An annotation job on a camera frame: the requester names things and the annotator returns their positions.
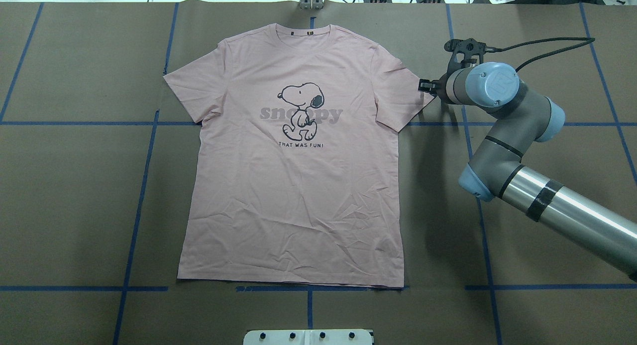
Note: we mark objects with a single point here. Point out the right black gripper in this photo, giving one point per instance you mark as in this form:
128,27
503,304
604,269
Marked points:
436,87

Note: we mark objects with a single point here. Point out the pink Snoopy t-shirt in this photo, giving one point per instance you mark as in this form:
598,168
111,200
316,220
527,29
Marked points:
297,176

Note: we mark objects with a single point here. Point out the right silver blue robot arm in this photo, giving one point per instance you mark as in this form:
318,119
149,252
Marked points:
496,169

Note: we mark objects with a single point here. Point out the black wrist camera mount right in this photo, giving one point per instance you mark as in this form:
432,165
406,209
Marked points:
465,53

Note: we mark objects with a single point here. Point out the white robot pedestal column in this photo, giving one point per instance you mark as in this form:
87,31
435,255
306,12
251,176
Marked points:
310,337

